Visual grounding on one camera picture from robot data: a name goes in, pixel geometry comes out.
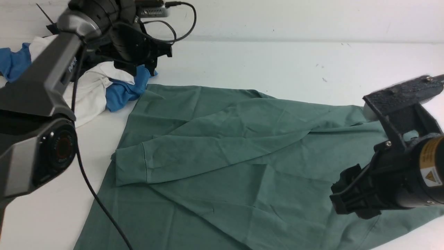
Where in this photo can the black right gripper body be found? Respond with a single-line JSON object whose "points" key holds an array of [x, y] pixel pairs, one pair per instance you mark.
{"points": [[390, 181]]}

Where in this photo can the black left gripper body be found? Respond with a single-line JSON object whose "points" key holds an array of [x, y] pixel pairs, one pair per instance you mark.
{"points": [[129, 39]]}

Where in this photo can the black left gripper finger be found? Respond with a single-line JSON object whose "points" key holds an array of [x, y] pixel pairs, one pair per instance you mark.
{"points": [[124, 65], [151, 65]]}

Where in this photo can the green long-sleeved shirt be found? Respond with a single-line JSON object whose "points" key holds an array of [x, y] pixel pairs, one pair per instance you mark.
{"points": [[205, 168]]}

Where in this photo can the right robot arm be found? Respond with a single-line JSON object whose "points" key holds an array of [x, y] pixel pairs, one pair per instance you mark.
{"points": [[431, 169]]}

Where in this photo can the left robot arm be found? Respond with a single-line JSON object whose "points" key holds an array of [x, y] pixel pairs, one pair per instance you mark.
{"points": [[38, 135]]}

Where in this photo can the dark grey shirt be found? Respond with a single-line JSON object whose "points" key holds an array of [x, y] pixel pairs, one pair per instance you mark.
{"points": [[91, 58]]}

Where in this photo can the white shirt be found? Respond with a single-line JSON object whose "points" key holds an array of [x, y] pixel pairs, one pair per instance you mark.
{"points": [[92, 85]]}

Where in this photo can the blue shirt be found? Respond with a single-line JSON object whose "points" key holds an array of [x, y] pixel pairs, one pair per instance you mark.
{"points": [[119, 93]]}

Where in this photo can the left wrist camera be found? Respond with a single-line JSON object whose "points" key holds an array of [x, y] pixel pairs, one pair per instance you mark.
{"points": [[151, 9]]}

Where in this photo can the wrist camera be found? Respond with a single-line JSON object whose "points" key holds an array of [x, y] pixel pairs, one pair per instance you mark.
{"points": [[399, 109], [151, 9]]}

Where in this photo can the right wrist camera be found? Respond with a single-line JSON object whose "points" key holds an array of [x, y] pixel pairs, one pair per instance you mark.
{"points": [[399, 109]]}

